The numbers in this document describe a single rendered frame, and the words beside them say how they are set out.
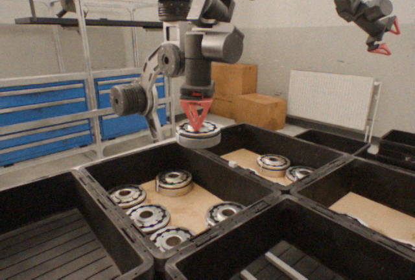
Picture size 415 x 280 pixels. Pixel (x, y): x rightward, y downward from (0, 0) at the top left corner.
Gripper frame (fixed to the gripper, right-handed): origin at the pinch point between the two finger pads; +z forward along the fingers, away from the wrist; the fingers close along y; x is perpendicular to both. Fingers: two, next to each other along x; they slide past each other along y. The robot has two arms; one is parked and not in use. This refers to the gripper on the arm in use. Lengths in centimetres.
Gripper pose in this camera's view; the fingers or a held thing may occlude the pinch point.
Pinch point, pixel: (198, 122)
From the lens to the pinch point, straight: 65.0
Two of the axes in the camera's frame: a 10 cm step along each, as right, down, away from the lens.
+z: -0.2, 9.4, 3.5
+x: -9.9, -0.5, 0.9
